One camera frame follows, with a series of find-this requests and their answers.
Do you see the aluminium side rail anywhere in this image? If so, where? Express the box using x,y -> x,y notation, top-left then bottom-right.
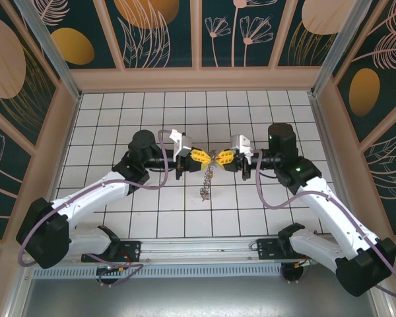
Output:
307,92 -> 376,238

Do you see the grey metal panel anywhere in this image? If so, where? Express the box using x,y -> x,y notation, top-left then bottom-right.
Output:
18,277 -> 395,317

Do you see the small circuit board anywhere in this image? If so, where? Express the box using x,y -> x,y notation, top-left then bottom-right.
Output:
96,265 -> 126,275

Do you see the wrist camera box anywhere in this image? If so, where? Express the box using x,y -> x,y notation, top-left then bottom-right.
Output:
229,133 -> 254,158
169,127 -> 193,162

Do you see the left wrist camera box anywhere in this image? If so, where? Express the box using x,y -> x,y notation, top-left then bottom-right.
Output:
169,127 -> 193,162

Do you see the aluminium corner post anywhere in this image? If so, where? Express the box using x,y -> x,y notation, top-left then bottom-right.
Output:
309,0 -> 382,97
12,0 -> 83,101

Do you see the slotted grey cable duct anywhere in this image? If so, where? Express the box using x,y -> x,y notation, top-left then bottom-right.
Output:
29,265 -> 284,280

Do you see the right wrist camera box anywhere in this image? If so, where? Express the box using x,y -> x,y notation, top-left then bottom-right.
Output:
229,133 -> 254,158

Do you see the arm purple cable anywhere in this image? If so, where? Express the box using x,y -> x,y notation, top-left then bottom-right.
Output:
251,150 -> 396,297
18,130 -> 169,288

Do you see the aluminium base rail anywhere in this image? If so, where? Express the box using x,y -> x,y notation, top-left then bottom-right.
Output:
18,233 -> 379,265

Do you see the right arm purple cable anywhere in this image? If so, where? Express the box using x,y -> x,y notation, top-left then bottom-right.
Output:
251,150 -> 396,297

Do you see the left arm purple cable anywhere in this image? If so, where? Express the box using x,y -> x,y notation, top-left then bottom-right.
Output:
18,130 -> 169,288

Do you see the beaded bracelet chain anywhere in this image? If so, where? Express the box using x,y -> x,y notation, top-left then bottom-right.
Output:
197,148 -> 218,203

